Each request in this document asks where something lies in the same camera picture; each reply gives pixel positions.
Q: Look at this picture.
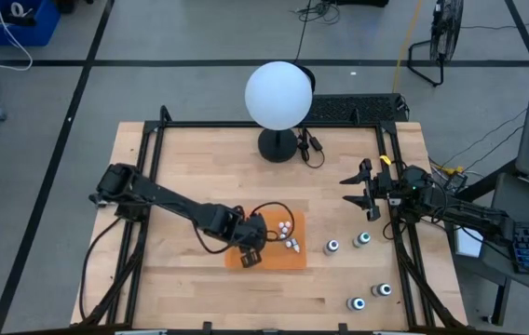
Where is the large bottle purple tip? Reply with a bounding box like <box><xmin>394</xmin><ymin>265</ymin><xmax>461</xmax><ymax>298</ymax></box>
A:
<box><xmin>322</xmin><ymin>238</ymin><xmax>341</xmax><ymax>257</ymax></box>

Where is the large bottle dark tip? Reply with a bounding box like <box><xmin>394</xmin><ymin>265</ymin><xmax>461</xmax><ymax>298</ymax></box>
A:
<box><xmin>371</xmin><ymin>282</ymin><xmax>393</xmax><ymax>299</ymax></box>

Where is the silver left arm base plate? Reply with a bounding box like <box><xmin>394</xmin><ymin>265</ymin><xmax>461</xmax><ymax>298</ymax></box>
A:
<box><xmin>88</xmin><ymin>193</ymin><xmax>119</xmax><ymax>208</ymax></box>

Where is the black left base power cable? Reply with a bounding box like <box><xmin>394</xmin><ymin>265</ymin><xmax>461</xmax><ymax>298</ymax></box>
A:
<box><xmin>79</xmin><ymin>217</ymin><xmax>124</xmax><ymax>322</ymax></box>

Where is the white globe table lamp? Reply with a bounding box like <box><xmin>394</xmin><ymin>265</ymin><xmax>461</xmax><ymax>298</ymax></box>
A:
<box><xmin>244</xmin><ymin>60</ymin><xmax>317</xmax><ymax>164</ymax></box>

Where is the black equipment case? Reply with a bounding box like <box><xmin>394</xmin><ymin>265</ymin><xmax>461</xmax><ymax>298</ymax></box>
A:
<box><xmin>333</xmin><ymin>0</ymin><xmax>391</xmax><ymax>8</ymax></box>

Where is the black perforated mat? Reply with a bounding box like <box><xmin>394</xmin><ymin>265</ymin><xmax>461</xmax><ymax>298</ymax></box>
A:
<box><xmin>308</xmin><ymin>92</ymin><xmax>411</xmax><ymax>126</ymax></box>

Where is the grey desk with keyboard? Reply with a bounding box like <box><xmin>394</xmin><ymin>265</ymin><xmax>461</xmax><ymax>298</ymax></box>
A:
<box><xmin>450</xmin><ymin>172</ymin><xmax>529</xmax><ymax>327</ymax></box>

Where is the thin black floor cable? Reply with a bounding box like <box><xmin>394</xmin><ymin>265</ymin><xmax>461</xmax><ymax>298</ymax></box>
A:
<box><xmin>463</xmin><ymin>109</ymin><xmax>527</xmax><ymax>171</ymax></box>

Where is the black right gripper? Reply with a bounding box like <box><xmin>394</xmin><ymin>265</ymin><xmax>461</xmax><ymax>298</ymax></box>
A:
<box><xmin>339</xmin><ymin>159</ymin><xmax>405</xmax><ymax>222</ymax></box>

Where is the black lamp floor cable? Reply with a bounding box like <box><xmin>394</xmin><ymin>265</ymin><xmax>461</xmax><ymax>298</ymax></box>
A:
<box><xmin>294</xmin><ymin>0</ymin><xmax>313</xmax><ymax>62</ymax></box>

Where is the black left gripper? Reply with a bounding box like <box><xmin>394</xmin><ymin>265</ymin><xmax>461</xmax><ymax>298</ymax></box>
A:
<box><xmin>231</xmin><ymin>211</ymin><xmax>268</xmax><ymax>270</ymax></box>

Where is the white cable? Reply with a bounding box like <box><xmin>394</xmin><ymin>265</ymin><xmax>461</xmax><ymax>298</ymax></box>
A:
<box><xmin>0</xmin><ymin>0</ymin><xmax>35</xmax><ymax>73</ymax></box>

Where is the black floor fan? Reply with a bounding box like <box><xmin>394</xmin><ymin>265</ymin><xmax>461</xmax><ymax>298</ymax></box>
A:
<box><xmin>407</xmin><ymin>0</ymin><xmax>465</xmax><ymax>88</ymax></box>

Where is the orange translucent plastic bin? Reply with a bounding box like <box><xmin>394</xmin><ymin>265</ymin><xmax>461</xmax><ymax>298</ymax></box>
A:
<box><xmin>224</xmin><ymin>208</ymin><xmax>308</xmax><ymax>271</ymax></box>

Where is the black aluminium table frame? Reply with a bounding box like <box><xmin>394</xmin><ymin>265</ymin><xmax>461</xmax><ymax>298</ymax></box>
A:
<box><xmin>71</xmin><ymin>104</ymin><xmax>468</xmax><ymax>335</ymax></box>

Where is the black cable bundle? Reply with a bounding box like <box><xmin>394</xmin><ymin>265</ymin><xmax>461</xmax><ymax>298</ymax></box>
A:
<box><xmin>294</xmin><ymin>0</ymin><xmax>343</xmax><ymax>27</ymax></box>

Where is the white paper sheet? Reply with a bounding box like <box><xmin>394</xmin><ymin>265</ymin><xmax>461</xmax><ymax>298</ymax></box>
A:
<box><xmin>454</xmin><ymin>225</ymin><xmax>484</xmax><ymax>259</ymax></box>

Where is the black lamp power adapter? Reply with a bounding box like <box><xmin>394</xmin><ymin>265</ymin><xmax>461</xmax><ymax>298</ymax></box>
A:
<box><xmin>297</xmin><ymin>127</ymin><xmax>326</xmax><ymax>169</ymax></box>

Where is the yellow ethernet cable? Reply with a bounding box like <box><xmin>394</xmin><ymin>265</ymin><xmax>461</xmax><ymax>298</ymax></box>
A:
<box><xmin>429</xmin><ymin>160</ymin><xmax>468</xmax><ymax>181</ymax></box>

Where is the large bottle green tip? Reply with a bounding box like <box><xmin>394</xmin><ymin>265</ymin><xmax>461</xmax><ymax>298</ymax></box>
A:
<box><xmin>352</xmin><ymin>231</ymin><xmax>372</xmax><ymax>249</ymax></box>

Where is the blue plastic storage bin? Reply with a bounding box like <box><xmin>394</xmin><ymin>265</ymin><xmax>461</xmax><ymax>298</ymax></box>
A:
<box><xmin>0</xmin><ymin>0</ymin><xmax>61</xmax><ymax>47</ymax></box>

